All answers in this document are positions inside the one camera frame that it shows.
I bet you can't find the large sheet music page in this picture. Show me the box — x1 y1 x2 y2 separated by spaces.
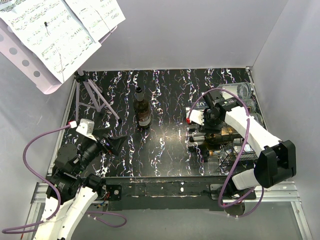
0 0 101 83

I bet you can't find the small sheet music page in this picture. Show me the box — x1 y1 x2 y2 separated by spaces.
65 0 126 42

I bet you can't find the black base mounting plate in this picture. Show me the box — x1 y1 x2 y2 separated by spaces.
44 176 266 213

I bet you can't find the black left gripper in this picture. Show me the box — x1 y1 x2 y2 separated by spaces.
74 126 128 174

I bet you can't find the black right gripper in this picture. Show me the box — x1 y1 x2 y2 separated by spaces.
198 110 224 135

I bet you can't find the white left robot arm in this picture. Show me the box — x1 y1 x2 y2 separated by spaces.
33 128 128 240

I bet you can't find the purple floor cable loop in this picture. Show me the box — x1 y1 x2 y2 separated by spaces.
86 209 128 228

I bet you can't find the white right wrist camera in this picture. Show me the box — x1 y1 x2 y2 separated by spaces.
186 109 205 126

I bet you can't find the blue clear tall bottle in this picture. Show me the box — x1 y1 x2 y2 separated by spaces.
185 98 257 117

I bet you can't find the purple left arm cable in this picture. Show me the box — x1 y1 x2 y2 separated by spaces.
0 121 77 234

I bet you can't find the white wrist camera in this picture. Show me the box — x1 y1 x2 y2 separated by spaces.
186 109 205 126
75 118 95 140

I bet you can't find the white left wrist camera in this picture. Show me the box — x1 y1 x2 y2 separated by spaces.
75 118 95 140

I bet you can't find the dark brown wine bottle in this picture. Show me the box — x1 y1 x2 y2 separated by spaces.
133 87 151 128

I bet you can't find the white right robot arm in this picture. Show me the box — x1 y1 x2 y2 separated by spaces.
201 88 297 199

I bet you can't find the green wine bottle silver neck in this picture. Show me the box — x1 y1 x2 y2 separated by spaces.
188 133 242 145

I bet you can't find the lilac music stand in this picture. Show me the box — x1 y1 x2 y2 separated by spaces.
0 20 122 123

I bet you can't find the clear square bottle white label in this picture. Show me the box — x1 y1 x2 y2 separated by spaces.
218 82 252 100

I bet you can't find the clear bottle black cork cap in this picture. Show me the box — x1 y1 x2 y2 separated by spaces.
251 113 264 130

